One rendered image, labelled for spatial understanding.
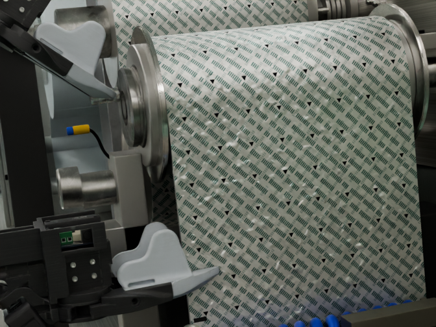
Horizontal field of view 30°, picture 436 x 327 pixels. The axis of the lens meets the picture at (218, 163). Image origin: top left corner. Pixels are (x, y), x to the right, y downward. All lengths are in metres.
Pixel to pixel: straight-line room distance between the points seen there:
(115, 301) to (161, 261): 0.06
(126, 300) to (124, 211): 0.13
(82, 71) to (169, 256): 0.18
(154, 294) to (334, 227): 0.19
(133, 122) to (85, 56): 0.08
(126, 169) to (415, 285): 0.30
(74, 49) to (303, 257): 0.28
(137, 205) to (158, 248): 0.10
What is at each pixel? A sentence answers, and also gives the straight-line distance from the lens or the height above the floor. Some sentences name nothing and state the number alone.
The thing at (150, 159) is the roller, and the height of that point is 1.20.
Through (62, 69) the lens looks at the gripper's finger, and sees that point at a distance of 0.74.
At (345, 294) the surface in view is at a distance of 0.79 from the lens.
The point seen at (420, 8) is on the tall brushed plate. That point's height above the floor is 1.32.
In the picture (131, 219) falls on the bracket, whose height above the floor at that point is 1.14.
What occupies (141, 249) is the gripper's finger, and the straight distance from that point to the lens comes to 0.74.
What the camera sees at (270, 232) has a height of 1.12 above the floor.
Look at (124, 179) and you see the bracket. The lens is 0.78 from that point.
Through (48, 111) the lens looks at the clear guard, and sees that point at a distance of 1.73.
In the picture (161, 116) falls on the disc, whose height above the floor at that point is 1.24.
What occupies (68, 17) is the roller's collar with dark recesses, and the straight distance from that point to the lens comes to 0.99.
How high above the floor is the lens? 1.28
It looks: 7 degrees down
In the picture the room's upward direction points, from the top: 6 degrees counter-clockwise
